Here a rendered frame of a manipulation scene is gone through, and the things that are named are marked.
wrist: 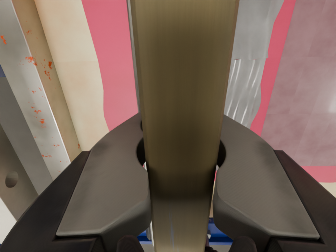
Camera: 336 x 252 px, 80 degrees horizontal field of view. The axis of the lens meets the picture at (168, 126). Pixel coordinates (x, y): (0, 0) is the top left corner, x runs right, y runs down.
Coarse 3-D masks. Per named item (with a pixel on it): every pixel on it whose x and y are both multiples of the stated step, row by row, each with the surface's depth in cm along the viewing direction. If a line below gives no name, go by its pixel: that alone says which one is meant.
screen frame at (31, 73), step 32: (0, 0) 18; (32, 0) 21; (0, 32) 20; (32, 32) 21; (0, 64) 21; (32, 64) 21; (32, 96) 23; (32, 128) 25; (64, 128) 27; (64, 160) 28
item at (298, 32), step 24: (96, 0) 21; (120, 0) 21; (288, 0) 21; (312, 0) 21; (96, 24) 22; (120, 24) 22; (288, 24) 22; (312, 24) 22; (96, 48) 24; (120, 48) 24; (288, 48) 23; (312, 48) 23
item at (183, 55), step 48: (144, 0) 5; (192, 0) 5; (144, 48) 6; (192, 48) 6; (144, 96) 7; (192, 96) 6; (144, 144) 8; (192, 144) 7; (192, 192) 9; (192, 240) 10
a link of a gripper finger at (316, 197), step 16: (288, 160) 8; (288, 176) 7; (304, 176) 7; (304, 192) 7; (320, 192) 7; (320, 208) 6; (320, 224) 6; (272, 240) 6; (288, 240) 5; (304, 240) 6; (320, 240) 5
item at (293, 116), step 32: (128, 64) 24; (288, 64) 24; (320, 64) 24; (128, 96) 27; (288, 96) 26; (320, 96) 26; (256, 128) 29; (288, 128) 29; (320, 128) 29; (320, 160) 32
